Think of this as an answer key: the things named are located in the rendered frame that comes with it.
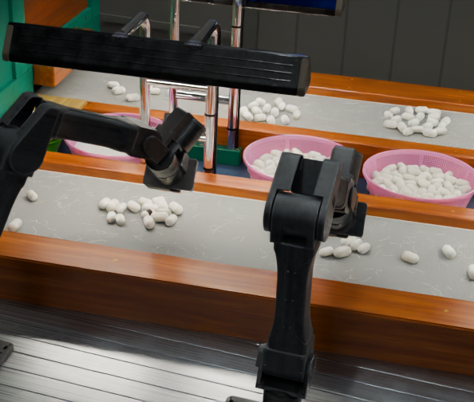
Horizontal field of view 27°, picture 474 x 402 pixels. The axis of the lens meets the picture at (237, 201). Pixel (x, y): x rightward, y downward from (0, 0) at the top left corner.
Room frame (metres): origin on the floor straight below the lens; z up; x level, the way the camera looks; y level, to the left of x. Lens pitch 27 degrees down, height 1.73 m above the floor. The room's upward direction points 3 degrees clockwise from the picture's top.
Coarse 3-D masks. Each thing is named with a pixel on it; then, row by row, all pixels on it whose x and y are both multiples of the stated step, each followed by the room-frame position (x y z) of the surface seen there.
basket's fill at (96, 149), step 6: (78, 144) 2.23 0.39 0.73; (84, 144) 2.23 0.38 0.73; (90, 144) 2.21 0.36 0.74; (84, 150) 2.18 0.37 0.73; (90, 150) 2.20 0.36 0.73; (96, 150) 2.18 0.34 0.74; (102, 150) 2.18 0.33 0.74; (108, 150) 2.19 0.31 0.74; (114, 150) 2.19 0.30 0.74; (132, 162) 2.13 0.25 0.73
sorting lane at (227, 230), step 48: (48, 192) 1.94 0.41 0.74; (96, 192) 1.95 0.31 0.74; (144, 192) 1.96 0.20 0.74; (192, 192) 1.97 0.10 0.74; (96, 240) 1.74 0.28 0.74; (144, 240) 1.75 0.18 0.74; (192, 240) 1.76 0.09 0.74; (240, 240) 1.77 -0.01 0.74; (336, 240) 1.79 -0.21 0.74; (384, 240) 1.80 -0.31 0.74; (432, 240) 1.81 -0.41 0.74; (432, 288) 1.62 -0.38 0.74
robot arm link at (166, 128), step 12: (180, 108) 1.76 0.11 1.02; (168, 120) 1.74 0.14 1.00; (180, 120) 1.73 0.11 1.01; (192, 120) 1.75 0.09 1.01; (168, 132) 1.72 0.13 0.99; (180, 132) 1.73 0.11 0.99; (192, 132) 1.74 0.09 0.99; (144, 144) 1.66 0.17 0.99; (156, 144) 1.67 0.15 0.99; (180, 144) 1.72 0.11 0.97; (192, 144) 1.74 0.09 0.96; (156, 156) 1.67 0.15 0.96
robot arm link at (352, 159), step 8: (336, 152) 1.60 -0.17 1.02; (344, 152) 1.60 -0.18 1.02; (352, 152) 1.60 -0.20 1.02; (344, 160) 1.59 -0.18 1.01; (352, 160) 1.59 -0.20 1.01; (360, 160) 1.62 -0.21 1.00; (344, 168) 1.58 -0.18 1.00; (352, 168) 1.60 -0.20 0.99; (360, 168) 1.62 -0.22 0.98; (352, 176) 1.57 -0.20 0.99; (352, 192) 1.50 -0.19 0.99; (352, 200) 1.50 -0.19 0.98; (352, 208) 1.51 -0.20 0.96
